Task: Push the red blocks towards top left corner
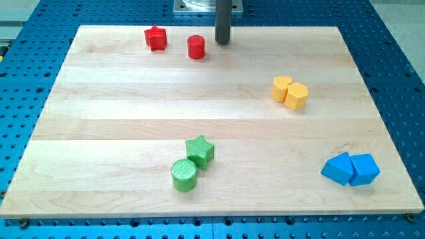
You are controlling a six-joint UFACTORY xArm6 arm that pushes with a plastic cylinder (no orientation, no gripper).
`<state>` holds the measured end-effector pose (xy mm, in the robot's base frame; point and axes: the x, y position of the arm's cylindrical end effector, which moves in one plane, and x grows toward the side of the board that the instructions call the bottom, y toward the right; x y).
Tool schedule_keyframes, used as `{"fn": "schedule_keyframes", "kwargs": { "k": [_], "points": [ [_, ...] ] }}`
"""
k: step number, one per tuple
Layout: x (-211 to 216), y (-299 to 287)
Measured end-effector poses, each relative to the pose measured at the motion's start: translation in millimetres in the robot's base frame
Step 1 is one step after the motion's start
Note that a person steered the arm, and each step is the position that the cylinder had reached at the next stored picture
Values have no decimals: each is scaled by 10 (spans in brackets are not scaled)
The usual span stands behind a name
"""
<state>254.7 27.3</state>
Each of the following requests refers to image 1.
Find yellow hexagon block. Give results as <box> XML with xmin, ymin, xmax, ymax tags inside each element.
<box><xmin>284</xmin><ymin>83</ymin><xmax>309</xmax><ymax>110</ymax></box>

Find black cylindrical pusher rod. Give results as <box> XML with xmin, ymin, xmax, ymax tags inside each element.
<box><xmin>215</xmin><ymin>0</ymin><xmax>232</xmax><ymax>45</ymax></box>

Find green star block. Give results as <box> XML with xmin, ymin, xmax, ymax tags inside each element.
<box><xmin>185</xmin><ymin>135</ymin><xmax>214</xmax><ymax>171</ymax></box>

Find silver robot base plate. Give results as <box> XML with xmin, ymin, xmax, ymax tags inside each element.
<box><xmin>173</xmin><ymin>0</ymin><xmax>244</xmax><ymax>15</ymax></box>

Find light wooden board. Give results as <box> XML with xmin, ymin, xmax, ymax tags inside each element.
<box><xmin>1</xmin><ymin>25</ymin><xmax>424</xmax><ymax>218</ymax></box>

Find blue perforated metal table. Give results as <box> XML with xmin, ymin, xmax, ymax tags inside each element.
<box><xmin>1</xmin><ymin>1</ymin><xmax>424</xmax><ymax>238</ymax></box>

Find yellow heart block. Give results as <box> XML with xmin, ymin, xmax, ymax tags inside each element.
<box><xmin>271</xmin><ymin>76</ymin><xmax>293</xmax><ymax>102</ymax></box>

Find green cylinder block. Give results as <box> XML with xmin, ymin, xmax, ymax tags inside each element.
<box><xmin>171</xmin><ymin>159</ymin><xmax>197</xmax><ymax>193</ymax></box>

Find red star block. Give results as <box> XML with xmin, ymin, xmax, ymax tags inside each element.
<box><xmin>144</xmin><ymin>26</ymin><xmax>167</xmax><ymax>51</ymax></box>

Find red cylinder block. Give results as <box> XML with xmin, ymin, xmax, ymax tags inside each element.
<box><xmin>187</xmin><ymin>35</ymin><xmax>205</xmax><ymax>60</ymax></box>

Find blue cube block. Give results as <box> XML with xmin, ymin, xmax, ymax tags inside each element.
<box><xmin>349</xmin><ymin>153</ymin><xmax>381</xmax><ymax>187</ymax></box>

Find blue triangle block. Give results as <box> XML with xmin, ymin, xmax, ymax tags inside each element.
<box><xmin>321</xmin><ymin>152</ymin><xmax>354</xmax><ymax>186</ymax></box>

